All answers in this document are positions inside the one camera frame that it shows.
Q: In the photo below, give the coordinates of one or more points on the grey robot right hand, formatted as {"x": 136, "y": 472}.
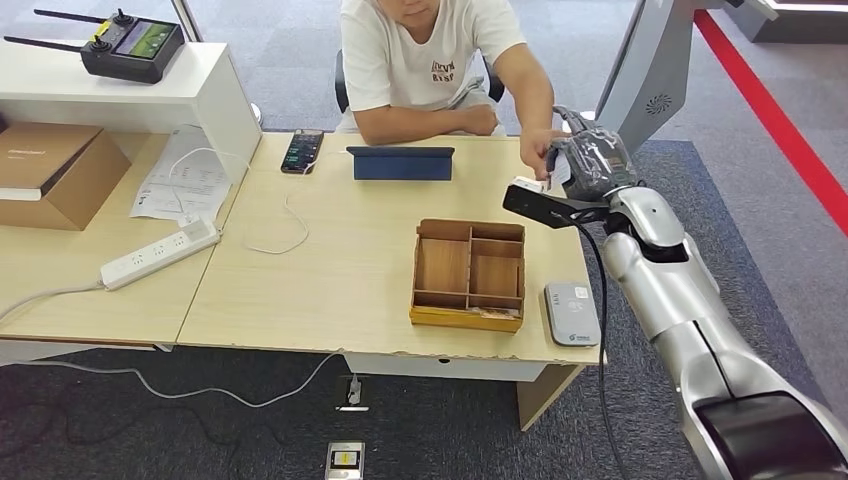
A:
{"x": 593, "y": 162}

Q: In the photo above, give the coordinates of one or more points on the person's left hand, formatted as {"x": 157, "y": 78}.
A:
{"x": 533, "y": 149}

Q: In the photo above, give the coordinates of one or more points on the person's right hand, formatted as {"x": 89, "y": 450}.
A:
{"x": 482, "y": 119}

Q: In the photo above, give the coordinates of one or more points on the white ID card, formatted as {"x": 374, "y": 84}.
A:
{"x": 562, "y": 173}

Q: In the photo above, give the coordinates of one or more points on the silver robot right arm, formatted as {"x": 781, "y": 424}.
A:
{"x": 669, "y": 291}

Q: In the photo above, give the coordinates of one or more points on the person's left forearm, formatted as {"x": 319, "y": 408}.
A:
{"x": 530, "y": 93}

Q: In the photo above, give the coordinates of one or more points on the person's right forearm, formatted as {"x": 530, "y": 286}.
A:
{"x": 411, "y": 126}

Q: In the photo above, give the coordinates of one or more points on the person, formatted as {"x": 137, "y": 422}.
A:
{"x": 411, "y": 60}

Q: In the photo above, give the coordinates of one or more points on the grey card reader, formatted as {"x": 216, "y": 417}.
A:
{"x": 571, "y": 314}

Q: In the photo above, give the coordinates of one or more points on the blue tablet case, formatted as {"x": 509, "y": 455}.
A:
{"x": 401, "y": 166}

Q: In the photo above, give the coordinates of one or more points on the grey white kiosk stand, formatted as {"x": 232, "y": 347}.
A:
{"x": 652, "y": 66}

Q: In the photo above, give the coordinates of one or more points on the wooden compartment box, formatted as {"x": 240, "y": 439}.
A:
{"x": 444, "y": 265}

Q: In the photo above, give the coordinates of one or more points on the black smartphone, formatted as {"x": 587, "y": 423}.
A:
{"x": 303, "y": 152}

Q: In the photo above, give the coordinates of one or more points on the light wood desk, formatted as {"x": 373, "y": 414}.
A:
{"x": 66, "y": 298}
{"x": 344, "y": 265}

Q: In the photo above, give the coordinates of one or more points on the grey platform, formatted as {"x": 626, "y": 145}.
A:
{"x": 808, "y": 26}

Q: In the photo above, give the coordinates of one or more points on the white desk riser shelf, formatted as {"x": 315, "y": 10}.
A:
{"x": 199, "y": 86}

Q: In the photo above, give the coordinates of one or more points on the printed paper sheets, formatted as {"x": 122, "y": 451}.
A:
{"x": 192, "y": 185}

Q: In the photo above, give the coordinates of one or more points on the floor socket with plug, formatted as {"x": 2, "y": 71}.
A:
{"x": 353, "y": 394}

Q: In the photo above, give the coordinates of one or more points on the metal pole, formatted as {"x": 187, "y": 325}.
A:
{"x": 187, "y": 20}

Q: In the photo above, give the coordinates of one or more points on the black remote controller with antennas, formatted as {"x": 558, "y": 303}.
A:
{"x": 132, "y": 50}

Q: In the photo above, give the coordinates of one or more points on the white power strip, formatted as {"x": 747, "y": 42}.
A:
{"x": 152, "y": 255}

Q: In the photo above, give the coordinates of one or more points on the silver floor box yellow label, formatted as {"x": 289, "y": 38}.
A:
{"x": 344, "y": 460}

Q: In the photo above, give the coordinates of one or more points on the brown cardboard box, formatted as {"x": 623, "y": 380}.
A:
{"x": 73, "y": 192}

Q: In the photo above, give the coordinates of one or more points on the flat white box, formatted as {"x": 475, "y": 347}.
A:
{"x": 20, "y": 194}

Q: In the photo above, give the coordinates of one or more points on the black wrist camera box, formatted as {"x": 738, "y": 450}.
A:
{"x": 536, "y": 205}

